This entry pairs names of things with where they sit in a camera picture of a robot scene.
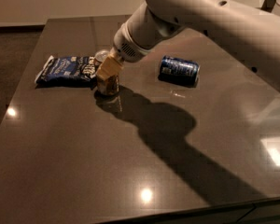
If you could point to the orange soda can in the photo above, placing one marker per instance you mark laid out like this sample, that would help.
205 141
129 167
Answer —
110 86

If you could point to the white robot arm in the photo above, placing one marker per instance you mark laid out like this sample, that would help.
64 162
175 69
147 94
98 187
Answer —
250 35

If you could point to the blue chip bag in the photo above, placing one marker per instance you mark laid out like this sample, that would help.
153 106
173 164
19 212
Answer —
67 71

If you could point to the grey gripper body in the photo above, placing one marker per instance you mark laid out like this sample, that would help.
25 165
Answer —
126 48

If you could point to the blue soda can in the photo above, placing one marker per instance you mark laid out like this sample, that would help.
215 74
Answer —
178 71

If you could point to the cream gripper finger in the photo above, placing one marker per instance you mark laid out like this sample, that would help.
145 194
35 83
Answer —
111 66

